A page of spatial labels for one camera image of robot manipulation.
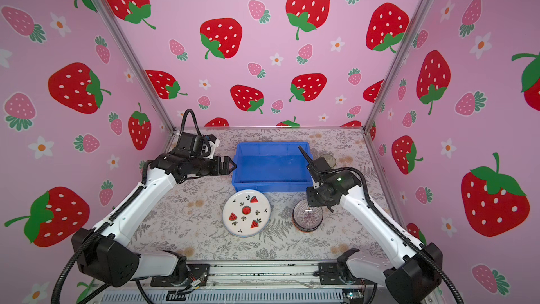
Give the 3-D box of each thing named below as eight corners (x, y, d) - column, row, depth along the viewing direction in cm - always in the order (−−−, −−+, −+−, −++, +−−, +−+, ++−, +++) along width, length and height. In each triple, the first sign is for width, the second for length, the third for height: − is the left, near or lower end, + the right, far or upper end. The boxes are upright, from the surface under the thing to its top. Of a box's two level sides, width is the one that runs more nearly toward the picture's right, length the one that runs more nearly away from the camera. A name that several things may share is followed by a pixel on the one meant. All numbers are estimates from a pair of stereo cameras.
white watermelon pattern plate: (220, 236, 85) (218, 233, 82) (228, 193, 97) (226, 189, 94) (270, 236, 85) (269, 233, 82) (271, 193, 97) (271, 189, 94)
